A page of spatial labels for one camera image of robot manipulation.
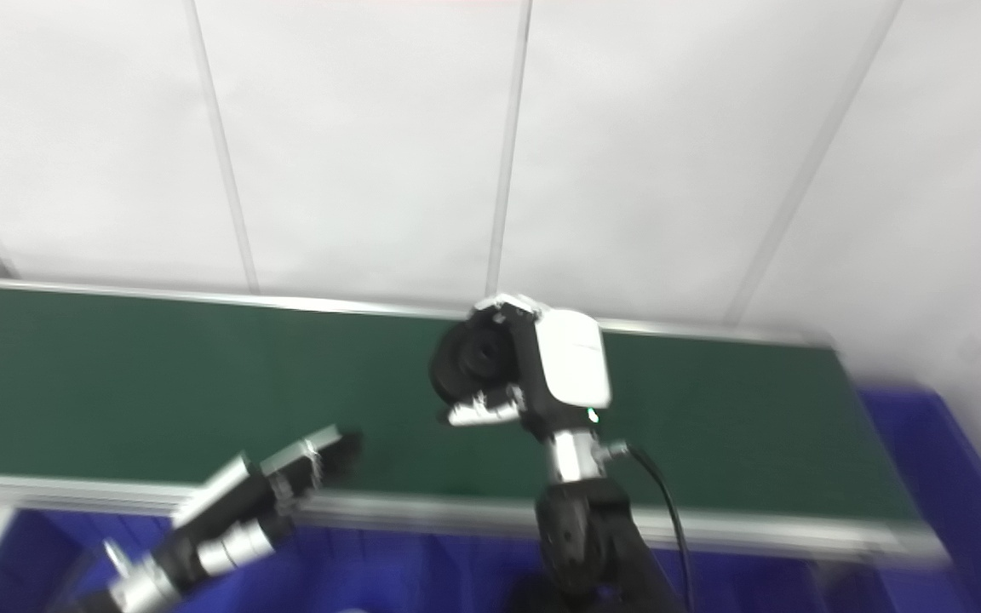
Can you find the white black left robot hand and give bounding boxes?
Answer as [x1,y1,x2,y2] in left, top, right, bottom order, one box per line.
[150,426,364,587]

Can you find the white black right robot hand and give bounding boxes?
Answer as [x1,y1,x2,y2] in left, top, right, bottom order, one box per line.
[439,294,615,439]

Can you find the black stepped cylinder part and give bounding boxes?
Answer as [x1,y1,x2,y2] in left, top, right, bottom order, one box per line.
[428,311,519,410]

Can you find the green conveyor belt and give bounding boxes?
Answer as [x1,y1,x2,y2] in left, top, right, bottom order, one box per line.
[0,274,951,567]
[0,285,917,522]

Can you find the blue bin with white gears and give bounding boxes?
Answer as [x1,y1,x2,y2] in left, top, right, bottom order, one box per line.
[0,509,423,613]

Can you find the blue bin with black parts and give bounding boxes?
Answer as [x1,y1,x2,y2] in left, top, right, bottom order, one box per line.
[418,532,849,613]

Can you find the empty blue bin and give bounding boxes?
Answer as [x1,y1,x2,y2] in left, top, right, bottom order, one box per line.
[840,387,981,613]

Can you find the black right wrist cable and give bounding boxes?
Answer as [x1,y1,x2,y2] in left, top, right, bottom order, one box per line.
[605,441,697,613]

